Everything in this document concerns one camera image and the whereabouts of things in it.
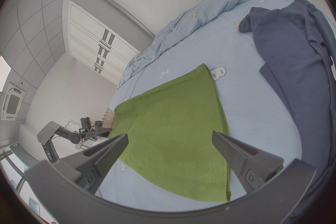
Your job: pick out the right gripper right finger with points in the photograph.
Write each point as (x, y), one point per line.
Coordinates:
(244, 160)

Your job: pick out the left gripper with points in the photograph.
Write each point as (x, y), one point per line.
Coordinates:
(99, 132)

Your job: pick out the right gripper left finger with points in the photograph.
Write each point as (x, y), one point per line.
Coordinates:
(99, 160)

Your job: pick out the green shorts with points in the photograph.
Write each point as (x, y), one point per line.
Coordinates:
(170, 125)

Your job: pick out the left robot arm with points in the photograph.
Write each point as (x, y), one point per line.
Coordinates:
(49, 131)

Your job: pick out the round woven basket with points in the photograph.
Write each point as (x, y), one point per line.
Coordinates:
(109, 118)

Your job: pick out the bed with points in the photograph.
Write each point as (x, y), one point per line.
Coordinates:
(249, 99)

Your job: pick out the dark blue garment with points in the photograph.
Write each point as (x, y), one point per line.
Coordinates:
(288, 47)

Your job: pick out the ceiling air conditioner vent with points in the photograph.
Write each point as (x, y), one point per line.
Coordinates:
(13, 102)

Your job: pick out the white wardrobe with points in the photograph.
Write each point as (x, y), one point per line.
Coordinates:
(89, 34)

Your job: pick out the ceiling light panel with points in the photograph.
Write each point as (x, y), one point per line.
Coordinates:
(4, 73)

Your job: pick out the pale blue quilt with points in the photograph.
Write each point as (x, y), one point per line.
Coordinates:
(183, 26)

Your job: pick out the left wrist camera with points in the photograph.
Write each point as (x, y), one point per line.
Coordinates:
(99, 123)

